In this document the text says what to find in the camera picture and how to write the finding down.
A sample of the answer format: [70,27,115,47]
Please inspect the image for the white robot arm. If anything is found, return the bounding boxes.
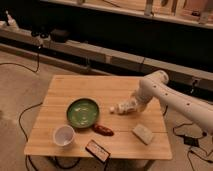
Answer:
[134,70,213,135]

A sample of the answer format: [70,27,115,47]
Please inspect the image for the green ceramic plate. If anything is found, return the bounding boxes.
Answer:
[66,98,100,128]

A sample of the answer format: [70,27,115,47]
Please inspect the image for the dark red pepper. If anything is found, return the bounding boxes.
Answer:
[93,124,114,136]

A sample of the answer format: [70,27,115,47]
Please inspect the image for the wooden table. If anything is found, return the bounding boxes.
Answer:
[24,75,172,160]

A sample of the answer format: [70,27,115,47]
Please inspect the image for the white sponge block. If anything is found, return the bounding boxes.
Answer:
[132,124,154,145]

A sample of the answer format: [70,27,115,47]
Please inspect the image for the black rectangular box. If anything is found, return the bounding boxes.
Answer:
[85,140,110,163]

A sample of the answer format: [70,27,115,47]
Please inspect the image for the black device on ledge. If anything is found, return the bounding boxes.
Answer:
[50,29,69,43]

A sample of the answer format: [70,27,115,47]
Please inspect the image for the black floor cable left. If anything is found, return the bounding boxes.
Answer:
[0,44,44,171]

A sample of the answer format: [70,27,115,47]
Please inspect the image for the black floor cable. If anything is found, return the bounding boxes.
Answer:
[172,122,213,171]
[0,44,44,171]

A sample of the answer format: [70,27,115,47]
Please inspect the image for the black floor cable right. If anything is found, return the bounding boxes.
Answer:
[172,122,213,171]

